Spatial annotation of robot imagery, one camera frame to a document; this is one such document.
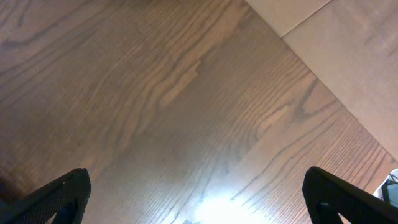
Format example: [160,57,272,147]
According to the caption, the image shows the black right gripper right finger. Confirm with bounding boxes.
[302,166,397,223]

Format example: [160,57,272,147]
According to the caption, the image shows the white grey object at edge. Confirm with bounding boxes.
[373,169,398,208]

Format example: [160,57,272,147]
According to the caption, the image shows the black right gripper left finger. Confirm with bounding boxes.
[1,168,91,224]

